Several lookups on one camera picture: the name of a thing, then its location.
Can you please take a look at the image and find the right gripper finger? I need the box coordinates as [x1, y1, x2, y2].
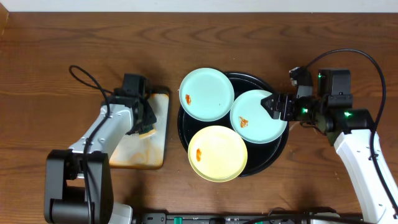
[261, 94, 279, 106]
[262, 106, 280, 119]

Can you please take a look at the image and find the green yellow sponge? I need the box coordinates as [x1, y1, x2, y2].
[139, 124, 156, 139]

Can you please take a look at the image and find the light blue plate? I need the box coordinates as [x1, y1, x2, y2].
[178, 68, 234, 122]
[229, 90, 287, 144]

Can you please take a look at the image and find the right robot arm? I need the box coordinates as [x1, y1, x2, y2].
[261, 68, 397, 223]

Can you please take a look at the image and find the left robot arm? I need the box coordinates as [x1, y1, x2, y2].
[44, 95, 156, 223]

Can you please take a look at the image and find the rectangular soapy water tray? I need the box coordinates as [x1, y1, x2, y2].
[109, 89, 170, 169]

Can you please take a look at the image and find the pale yellow plate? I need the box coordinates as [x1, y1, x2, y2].
[188, 126, 248, 182]

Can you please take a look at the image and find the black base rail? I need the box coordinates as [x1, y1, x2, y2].
[131, 213, 364, 224]

